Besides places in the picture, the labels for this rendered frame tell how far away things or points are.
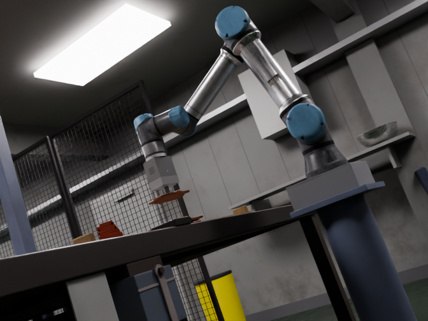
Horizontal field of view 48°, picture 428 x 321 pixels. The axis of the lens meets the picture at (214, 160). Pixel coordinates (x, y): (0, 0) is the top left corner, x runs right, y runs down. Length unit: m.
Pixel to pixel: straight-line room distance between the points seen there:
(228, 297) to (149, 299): 3.89
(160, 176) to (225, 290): 3.30
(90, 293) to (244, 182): 4.77
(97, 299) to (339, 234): 0.93
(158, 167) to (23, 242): 1.95
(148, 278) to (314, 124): 0.77
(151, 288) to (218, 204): 4.81
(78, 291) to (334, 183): 0.97
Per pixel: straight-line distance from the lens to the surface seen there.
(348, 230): 1.63
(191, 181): 5.99
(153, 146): 1.70
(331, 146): 1.69
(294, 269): 5.49
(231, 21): 1.67
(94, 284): 0.95
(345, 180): 1.62
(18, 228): 3.50
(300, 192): 1.66
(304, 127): 1.54
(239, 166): 5.65
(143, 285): 1.01
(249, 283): 5.75
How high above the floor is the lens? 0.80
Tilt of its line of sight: 11 degrees up
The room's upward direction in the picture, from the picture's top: 20 degrees counter-clockwise
